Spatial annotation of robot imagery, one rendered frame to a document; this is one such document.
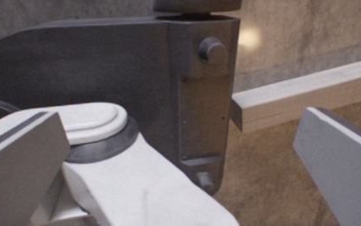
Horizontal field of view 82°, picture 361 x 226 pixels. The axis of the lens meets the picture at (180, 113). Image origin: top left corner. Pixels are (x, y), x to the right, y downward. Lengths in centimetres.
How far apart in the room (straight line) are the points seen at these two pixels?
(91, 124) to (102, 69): 15
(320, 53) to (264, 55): 21
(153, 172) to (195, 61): 23
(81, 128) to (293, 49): 68
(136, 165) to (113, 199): 6
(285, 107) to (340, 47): 30
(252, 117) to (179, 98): 30
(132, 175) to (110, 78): 23
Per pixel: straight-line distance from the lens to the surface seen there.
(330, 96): 84
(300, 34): 81
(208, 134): 55
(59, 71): 49
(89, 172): 34
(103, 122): 35
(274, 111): 73
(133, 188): 30
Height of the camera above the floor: 61
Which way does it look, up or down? 59 degrees down
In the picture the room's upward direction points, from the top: 158 degrees clockwise
